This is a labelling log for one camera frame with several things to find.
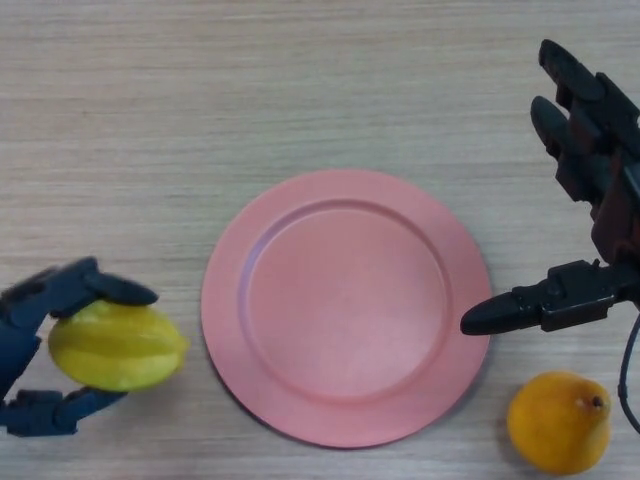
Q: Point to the yellow starfruit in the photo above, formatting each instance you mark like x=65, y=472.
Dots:
x=117, y=350

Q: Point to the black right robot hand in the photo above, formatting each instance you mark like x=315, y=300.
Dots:
x=615, y=210

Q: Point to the pink round plate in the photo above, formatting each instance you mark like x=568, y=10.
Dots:
x=345, y=307

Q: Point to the orange pear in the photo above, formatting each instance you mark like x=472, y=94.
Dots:
x=559, y=424

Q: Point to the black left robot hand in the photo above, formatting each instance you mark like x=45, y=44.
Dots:
x=20, y=320

